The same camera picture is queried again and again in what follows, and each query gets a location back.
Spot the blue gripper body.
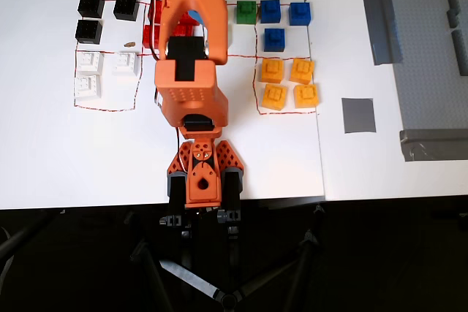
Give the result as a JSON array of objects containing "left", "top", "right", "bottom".
[{"left": 188, "top": 8, "right": 206, "bottom": 28}]

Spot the blue lego block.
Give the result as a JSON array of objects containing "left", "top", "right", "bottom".
[
  {"left": 263, "top": 28, "right": 286, "bottom": 53},
  {"left": 260, "top": 0, "right": 282, "bottom": 24},
  {"left": 288, "top": 1, "right": 312, "bottom": 27}
]

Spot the green lego block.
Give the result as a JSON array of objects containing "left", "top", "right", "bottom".
[{"left": 235, "top": 0, "right": 258, "bottom": 25}]

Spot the black lego block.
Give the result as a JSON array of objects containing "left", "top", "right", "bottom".
[
  {"left": 78, "top": 0, "right": 105, "bottom": 19},
  {"left": 75, "top": 19, "right": 103, "bottom": 45},
  {"left": 113, "top": 0, "right": 139, "bottom": 22}
]

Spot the white lego block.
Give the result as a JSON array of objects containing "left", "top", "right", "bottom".
[
  {"left": 75, "top": 51, "right": 105, "bottom": 74},
  {"left": 73, "top": 75, "right": 102, "bottom": 101},
  {"left": 111, "top": 52, "right": 140, "bottom": 76}
]

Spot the yellow lego block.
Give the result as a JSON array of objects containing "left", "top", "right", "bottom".
[
  {"left": 290, "top": 58, "right": 315, "bottom": 85},
  {"left": 293, "top": 83, "right": 319, "bottom": 109},
  {"left": 260, "top": 58, "right": 285, "bottom": 84},
  {"left": 261, "top": 83, "right": 288, "bottom": 110}
]

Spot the grey square tape marker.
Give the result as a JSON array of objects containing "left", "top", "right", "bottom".
[{"left": 341, "top": 97, "right": 377, "bottom": 134}]

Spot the grey black table clamp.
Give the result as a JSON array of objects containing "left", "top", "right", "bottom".
[
  {"left": 216, "top": 167, "right": 245, "bottom": 236},
  {"left": 159, "top": 171, "right": 188, "bottom": 229}
]

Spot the grey lego baseplate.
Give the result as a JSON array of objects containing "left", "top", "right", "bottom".
[{"left": 374, "top": 0, "right": 468, "bottom": 134}]

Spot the black tripod stand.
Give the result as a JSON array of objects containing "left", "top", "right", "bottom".
[{"left": 124, "top": 204, "right": 326, "bottom": 312}]

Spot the black stand leg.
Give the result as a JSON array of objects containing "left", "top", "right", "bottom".
[{"left": 0, "top": 209, "right": 65, "bottom": 284}]

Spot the grey duct tape strip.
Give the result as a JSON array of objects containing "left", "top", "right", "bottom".
[
  {"left": 398, "top": 128, "right": 468, "bottom": 162},
  {"left": 361, "top": 0, "right": 404, "bottom": 66}
]

